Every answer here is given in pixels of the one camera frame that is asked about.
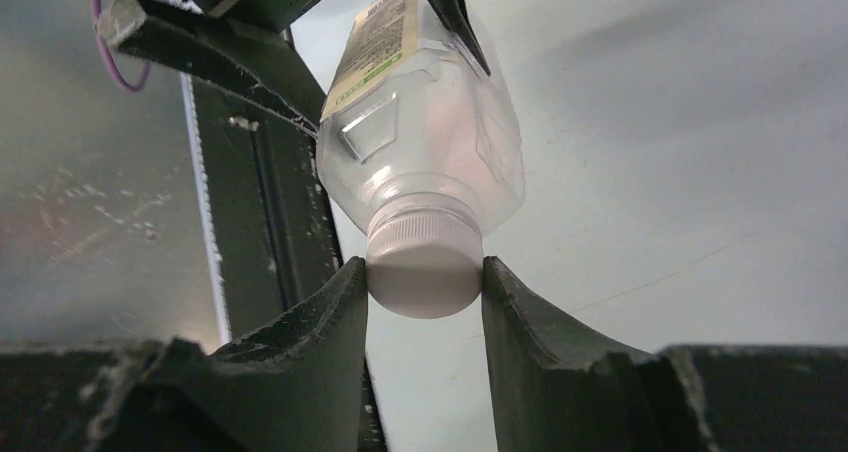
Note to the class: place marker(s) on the clear square bottle cream label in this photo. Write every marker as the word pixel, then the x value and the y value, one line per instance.
pixel 409 112

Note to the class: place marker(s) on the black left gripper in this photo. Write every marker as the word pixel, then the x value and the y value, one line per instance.
pixel 249 63

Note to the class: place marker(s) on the plain white bottle cap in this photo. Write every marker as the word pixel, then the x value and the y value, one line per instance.
pixel 425 264

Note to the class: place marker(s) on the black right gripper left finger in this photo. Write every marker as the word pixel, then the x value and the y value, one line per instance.
pixel 294 384

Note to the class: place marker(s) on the aluminium frame front rail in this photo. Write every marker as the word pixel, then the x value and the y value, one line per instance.
pixel 214 258

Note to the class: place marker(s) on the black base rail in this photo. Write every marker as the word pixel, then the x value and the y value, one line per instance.
pixel 272 220

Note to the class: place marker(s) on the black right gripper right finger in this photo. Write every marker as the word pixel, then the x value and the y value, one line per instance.
pixel 559 385

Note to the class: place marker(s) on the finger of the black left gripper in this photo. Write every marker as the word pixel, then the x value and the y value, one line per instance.
pixel 454 16

